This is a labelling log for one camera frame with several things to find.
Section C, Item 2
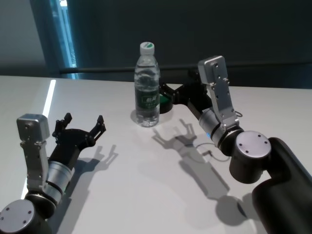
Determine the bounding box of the clear water bottle green label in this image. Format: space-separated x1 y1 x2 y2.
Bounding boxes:
134 41 161 128

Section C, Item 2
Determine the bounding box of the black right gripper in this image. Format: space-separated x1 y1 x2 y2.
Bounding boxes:
159 68 213 120

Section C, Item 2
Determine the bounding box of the thick grey metal handrail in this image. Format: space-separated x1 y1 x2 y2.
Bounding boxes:
59 62 312 75

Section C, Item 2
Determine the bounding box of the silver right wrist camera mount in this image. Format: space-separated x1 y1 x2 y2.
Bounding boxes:
197 55 241 134

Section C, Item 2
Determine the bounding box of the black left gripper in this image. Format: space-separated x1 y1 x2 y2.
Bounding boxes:
48 113 107 168

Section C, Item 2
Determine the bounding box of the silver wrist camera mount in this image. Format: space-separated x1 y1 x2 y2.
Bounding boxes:
197 55 241 134
16 114 51 193

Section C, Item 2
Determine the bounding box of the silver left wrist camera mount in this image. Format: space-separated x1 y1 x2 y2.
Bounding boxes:
16 114 51 193

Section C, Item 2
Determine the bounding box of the window glass strip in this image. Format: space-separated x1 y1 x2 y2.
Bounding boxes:
50 0 79 81

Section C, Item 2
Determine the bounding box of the green button black base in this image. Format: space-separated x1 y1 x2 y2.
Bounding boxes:
159 94 174 115

